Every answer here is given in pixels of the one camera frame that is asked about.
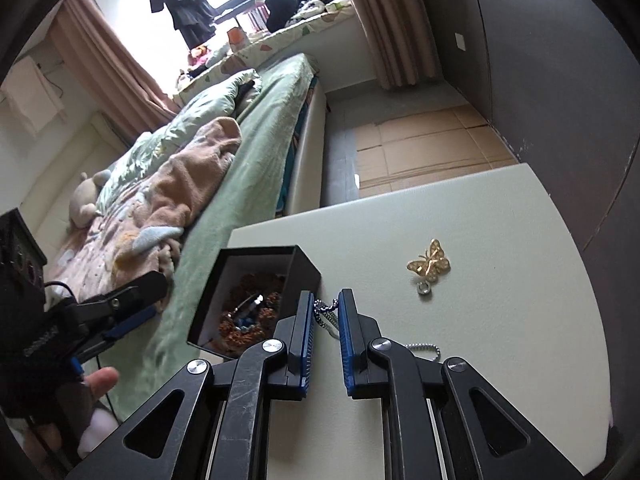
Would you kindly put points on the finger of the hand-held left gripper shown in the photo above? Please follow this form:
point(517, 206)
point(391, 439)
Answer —
point(127, 292)
point(127, 322)

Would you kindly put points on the dark bag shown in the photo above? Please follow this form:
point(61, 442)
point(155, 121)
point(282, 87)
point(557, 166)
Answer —
point(285, 7)

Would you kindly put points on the silver bangle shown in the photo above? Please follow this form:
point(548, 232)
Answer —
point(247, 304)

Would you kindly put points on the cardboard floor sheets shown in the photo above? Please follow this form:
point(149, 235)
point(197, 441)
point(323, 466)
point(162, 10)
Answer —
point(430, 140)

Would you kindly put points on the beige hanging towel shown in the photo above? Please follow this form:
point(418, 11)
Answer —
point(35, 95)

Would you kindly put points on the beige plush toy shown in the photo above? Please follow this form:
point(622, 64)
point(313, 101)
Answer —
point(82, 200)

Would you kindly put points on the white wall socket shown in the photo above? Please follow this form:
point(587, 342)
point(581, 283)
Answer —
point(461, 41)

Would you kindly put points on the pink fleece blanket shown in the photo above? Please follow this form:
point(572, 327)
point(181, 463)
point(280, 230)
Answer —
point(200, 170)

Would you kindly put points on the bed with green sheet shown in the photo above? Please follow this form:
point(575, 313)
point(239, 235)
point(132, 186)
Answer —
point(255, 170)

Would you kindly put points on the small folding table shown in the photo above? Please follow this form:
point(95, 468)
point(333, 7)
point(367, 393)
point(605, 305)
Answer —
point(240, 7)

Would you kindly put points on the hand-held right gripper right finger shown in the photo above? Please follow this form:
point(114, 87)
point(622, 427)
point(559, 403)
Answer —
point(347, 340)

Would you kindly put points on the person's left hand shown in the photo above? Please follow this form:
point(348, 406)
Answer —
point(97, 382)

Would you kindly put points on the black garment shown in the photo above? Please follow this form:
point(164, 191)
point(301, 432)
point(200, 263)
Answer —
point(246, 91)

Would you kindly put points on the gold butterfly brooch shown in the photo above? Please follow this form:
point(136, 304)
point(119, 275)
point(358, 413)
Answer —
point(430, 262)

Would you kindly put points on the green leaf print quilt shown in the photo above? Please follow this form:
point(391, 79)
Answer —
point(200, 110)

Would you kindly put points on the black square gift box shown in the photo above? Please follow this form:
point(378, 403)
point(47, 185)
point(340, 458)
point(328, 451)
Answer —
point(305, 267)

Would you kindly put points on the dark hanging clothes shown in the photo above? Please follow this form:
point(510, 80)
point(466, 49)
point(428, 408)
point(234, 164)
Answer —
point(182, 0)

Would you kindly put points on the pink curtain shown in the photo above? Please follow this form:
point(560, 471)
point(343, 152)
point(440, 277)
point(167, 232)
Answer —
point(100, 50)
point(395, 25)

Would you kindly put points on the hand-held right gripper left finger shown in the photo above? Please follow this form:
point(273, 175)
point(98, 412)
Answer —
point(305, 340)

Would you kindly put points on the pile of pink toys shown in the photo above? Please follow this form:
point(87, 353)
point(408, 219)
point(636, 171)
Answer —
point(197, 57)

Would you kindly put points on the orange paper bag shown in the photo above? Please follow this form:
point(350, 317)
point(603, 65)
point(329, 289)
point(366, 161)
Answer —
point(236, 36)

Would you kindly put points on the printed window seat cushion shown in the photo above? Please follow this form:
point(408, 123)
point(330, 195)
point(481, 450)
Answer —
point(280, 35)

